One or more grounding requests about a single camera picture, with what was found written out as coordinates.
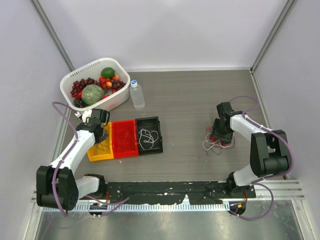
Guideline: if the yellow plastic bin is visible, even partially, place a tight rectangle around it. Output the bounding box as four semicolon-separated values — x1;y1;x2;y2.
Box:
87;122;114;162

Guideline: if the green lime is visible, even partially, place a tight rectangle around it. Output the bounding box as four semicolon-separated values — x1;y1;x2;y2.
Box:
100;67;116;79

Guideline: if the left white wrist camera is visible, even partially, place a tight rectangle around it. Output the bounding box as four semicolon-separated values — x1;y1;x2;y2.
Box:
74;109;92;123

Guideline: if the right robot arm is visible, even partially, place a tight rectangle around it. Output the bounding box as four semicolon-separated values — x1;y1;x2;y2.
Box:
209;102;293;198

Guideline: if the white plastic basket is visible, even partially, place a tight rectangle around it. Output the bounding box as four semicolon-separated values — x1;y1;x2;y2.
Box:
60;57;131;113

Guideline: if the black plastic bin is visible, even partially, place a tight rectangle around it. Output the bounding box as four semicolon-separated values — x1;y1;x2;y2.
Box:
135;116;163;156

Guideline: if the red grape bunch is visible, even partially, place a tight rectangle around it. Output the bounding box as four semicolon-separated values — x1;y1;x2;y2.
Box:
70;77;98;99

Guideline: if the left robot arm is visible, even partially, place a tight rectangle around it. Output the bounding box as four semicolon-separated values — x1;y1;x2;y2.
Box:
36;108;110;214

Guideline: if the red cherry cluster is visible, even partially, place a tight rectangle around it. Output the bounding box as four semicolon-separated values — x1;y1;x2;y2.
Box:
99;74;126;94

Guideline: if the green melon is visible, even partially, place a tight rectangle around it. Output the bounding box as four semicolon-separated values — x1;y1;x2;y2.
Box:
81;84;104;106

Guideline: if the clear water bottle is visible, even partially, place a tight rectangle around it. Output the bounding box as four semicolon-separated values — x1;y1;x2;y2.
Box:
129;80;145;111

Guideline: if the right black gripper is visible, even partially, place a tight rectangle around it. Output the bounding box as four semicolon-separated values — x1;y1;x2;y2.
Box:
210;118;233;145

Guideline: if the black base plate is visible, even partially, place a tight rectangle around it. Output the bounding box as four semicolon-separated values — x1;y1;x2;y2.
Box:
90;181;256;205

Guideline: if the red plastic bin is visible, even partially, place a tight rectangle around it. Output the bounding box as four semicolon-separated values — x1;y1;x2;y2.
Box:
111;119;139;159

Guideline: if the red apple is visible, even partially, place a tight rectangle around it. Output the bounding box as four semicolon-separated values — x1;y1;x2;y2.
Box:
102;94;110;100

